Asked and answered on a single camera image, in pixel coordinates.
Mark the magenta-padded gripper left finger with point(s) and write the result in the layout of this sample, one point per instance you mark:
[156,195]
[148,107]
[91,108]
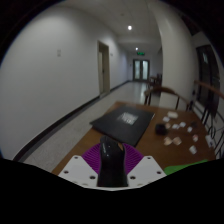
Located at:
[75,170]

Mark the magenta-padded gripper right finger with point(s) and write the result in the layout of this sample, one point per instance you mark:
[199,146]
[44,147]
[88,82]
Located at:
[146,170]

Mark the small tan sticker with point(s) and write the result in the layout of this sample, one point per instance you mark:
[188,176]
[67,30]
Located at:
[167,141]
[177,140]

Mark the small black box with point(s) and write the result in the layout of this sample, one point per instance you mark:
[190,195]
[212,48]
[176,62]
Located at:
[161,129]

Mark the black closed laptop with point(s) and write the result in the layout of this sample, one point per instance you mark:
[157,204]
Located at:
[121,125]

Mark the small red-white sticker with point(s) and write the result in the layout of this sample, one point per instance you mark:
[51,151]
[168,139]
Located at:
[195,137]

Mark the flat white card box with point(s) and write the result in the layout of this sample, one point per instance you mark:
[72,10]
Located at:
[172,114]

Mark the white card with black print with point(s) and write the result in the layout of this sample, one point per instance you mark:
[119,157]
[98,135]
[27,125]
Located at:
[209,140]

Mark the wooden armchair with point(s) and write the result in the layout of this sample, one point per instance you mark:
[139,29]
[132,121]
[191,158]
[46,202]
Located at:
[165,90]

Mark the dark wooden chair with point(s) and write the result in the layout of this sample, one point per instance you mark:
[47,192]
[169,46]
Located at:
[155,81]

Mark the wood-topped metal railing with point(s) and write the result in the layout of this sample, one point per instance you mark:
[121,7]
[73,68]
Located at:
[213,100]

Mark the glass double door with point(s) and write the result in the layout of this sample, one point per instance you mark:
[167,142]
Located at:
[141,70]

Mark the wooden side door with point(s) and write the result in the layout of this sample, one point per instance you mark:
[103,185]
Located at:
[104,70]

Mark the dark framed window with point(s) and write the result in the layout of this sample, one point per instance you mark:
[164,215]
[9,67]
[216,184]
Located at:
[207,73]

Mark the green exit sign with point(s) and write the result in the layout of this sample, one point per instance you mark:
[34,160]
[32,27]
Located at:
[140,53]

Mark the round ceiling light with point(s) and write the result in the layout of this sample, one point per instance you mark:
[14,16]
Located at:
[129,27]
[136,48]

